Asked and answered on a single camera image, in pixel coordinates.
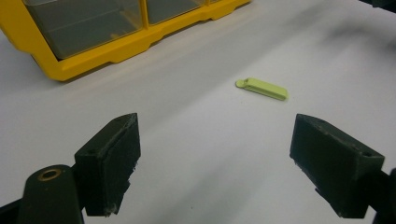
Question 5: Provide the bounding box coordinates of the yellow organizer box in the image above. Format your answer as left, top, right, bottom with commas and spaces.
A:
0, 0, 252, 82

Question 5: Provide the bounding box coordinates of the light green plastic clip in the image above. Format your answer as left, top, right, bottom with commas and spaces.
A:
235, 77, 290, 102

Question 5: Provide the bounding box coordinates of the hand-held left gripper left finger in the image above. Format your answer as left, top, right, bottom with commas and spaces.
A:
74, 112, 142, 217

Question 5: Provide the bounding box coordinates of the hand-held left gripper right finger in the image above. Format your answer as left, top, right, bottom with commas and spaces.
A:
289, 113, 386, 219

